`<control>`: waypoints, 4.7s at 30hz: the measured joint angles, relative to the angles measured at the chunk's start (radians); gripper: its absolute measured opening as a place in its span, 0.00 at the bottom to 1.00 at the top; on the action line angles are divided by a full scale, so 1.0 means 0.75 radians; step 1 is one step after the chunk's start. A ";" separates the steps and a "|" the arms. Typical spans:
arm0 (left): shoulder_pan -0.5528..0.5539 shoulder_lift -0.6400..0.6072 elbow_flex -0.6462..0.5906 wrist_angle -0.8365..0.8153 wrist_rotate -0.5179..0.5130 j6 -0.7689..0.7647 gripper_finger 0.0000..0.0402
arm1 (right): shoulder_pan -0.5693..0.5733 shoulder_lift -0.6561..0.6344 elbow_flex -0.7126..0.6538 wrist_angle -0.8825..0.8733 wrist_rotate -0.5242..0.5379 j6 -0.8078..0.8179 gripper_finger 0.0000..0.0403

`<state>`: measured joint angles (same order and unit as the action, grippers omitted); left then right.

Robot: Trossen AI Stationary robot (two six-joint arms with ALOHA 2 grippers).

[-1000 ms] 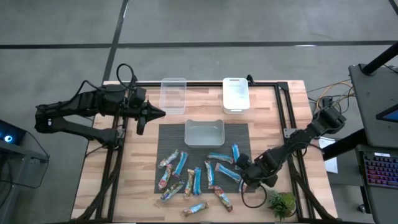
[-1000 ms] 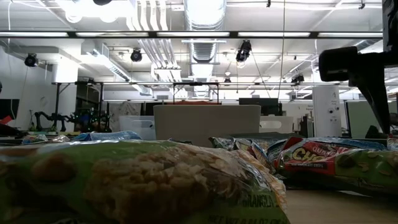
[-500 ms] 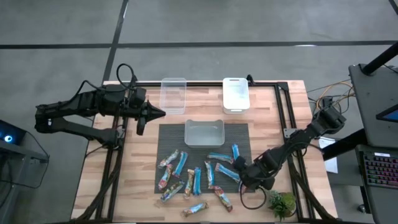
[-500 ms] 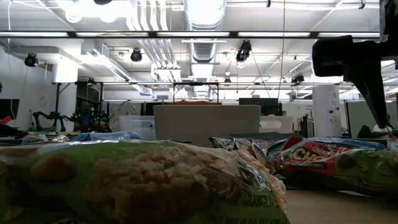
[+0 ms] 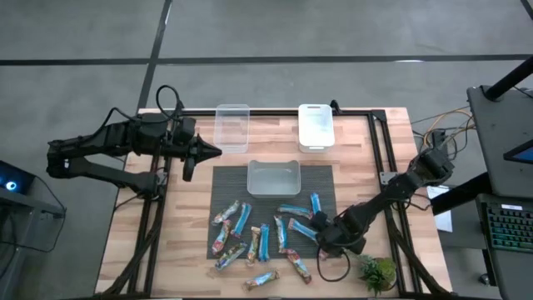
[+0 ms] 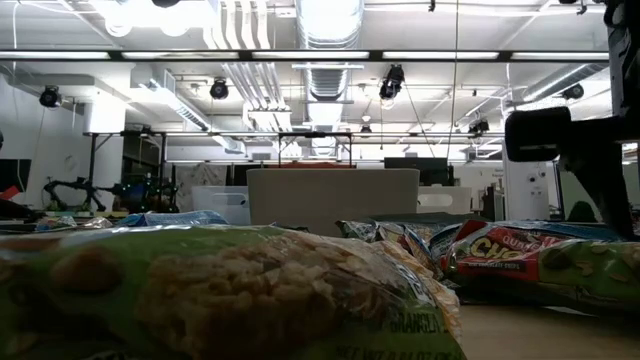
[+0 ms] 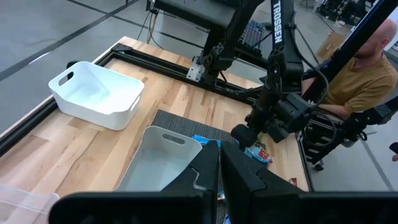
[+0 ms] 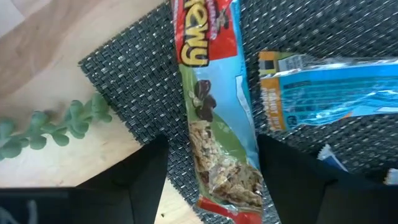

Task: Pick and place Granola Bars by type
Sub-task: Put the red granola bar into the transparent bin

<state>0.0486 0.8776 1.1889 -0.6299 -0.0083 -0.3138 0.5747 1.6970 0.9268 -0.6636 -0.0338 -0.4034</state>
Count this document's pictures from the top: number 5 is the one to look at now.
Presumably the backlit black keyboard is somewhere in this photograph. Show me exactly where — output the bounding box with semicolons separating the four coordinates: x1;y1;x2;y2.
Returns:
485;202;533;254

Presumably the yellow cable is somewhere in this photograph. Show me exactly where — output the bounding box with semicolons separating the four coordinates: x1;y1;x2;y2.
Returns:
422;108;476;148

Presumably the black power adapter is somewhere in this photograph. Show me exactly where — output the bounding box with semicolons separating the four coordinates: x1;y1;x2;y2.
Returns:
431;129;449;148

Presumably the grey equipment cart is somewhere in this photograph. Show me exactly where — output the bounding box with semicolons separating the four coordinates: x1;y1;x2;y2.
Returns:
466;85;533;199

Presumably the grey keyboard shelf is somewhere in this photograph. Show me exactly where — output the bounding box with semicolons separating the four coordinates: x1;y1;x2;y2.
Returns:
476;193;533;300

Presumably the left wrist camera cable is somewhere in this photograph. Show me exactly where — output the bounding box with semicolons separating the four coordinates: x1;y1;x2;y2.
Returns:
155;84;186;123

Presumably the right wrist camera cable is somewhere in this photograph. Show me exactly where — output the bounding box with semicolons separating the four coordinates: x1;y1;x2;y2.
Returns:
316;248;351;283

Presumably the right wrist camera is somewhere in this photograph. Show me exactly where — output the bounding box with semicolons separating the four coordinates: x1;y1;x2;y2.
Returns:
315;229;336;256

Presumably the white plastic bin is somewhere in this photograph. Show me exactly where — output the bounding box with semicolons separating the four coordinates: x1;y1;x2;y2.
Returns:
297;103;336;154

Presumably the tablet screen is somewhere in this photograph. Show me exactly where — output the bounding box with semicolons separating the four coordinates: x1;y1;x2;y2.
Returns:
502;139;533;166

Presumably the grey plastic bin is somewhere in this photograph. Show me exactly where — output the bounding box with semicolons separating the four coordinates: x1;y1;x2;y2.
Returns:
247;159;302;199

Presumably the silver granola bar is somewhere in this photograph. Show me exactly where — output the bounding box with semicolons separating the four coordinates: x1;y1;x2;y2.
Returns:
211;199;242;227

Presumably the black computer with blue light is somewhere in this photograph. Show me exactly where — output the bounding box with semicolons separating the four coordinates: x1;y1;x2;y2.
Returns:
0;160;37;197

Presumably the black round pole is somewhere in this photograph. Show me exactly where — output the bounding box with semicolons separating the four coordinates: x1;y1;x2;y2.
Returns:
485;56;533;101

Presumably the black slanted beam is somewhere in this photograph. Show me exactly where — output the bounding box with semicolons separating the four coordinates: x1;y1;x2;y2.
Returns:
430;171;493;217

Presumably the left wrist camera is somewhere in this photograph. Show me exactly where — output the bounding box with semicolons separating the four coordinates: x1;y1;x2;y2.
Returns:
173;117;197;145

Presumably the white paper sheet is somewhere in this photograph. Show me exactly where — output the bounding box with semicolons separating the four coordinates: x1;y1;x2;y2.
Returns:
426;185;454;233

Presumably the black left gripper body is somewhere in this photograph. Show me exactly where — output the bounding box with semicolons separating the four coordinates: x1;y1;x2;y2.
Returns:
170;140;200;183

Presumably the clear plastic bin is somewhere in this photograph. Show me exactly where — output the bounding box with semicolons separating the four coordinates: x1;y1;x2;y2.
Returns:
213;103;252;154

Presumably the artificial green potted plant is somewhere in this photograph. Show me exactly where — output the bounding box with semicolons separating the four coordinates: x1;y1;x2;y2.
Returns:
357;253;397;298

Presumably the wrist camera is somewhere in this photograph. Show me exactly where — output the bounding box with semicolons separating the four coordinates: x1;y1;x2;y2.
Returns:
315;229;336;256
173;117;197;145

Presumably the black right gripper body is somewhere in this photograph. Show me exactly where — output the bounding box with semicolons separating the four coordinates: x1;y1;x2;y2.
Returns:
311;211;366;256

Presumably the grey metal stand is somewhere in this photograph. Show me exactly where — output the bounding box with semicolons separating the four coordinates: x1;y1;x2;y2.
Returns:
0;174;67;300

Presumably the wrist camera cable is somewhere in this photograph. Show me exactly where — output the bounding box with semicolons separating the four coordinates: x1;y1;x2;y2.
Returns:
155;84;186;123
316;248;351;283

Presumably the green oat granola bar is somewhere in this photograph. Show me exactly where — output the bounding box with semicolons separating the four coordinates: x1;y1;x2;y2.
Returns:
242;268;281;293

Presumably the dark grey woven placemat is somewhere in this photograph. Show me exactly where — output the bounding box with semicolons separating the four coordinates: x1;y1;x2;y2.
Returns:
207;164;339;260

